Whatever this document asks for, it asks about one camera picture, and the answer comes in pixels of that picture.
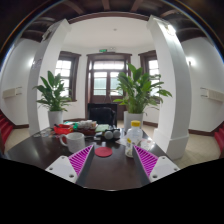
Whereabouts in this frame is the green exit sign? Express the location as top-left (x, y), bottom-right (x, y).
top-left (99, 49), bottom-right (108, 53)

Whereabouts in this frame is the right potted green plant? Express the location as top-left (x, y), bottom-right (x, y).
top-left (115, 63), bottom-right (172, 131)

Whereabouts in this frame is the dark wooden double door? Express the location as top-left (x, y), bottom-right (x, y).
top-left (85, 52), bottom-right (131, 120)

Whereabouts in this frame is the white ceramic mug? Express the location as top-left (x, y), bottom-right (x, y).
top-left (59, 132), bottom-right (85, 153)

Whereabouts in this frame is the clear bottle with yellow cap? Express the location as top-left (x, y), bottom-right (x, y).
top-left (125, 120), bottom-right (143, 158)

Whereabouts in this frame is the red bowl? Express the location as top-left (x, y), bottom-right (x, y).
top-left (54, 124), bottom-right (73, 134)

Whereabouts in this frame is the round red coaster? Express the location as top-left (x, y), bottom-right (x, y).
top-left (95, 147), bottom-right (112, 157)

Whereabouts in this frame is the potted green plant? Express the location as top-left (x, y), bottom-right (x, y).
top-left (34, 71), bottom-right (71, 128)
top-left (115, 63), bottom-right (172, 131)

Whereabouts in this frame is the black office chair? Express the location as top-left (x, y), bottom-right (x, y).
top-left (87, 103), bottom-right (117, 126)

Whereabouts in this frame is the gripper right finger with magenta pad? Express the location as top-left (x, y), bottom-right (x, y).
top-left (133, 146), bottom-right (180, 185)

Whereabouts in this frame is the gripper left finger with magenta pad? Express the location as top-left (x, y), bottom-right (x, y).
top-left (46, 145), bottom-right (94, 185)

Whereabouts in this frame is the green book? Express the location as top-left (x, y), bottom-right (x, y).
top-left (95, 124), bottom-right (109, 133)

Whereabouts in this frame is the left potted green plant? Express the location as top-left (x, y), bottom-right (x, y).
top-left (34, 71), bottom-right (71, 128)

